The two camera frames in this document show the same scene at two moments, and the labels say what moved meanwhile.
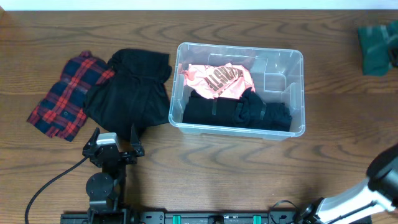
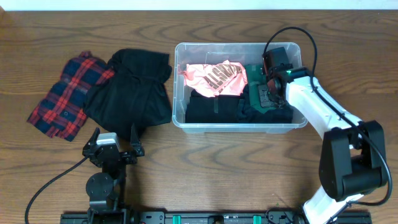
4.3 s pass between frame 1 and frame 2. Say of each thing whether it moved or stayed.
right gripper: moved
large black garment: stayed
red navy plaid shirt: stayed
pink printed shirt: stayed
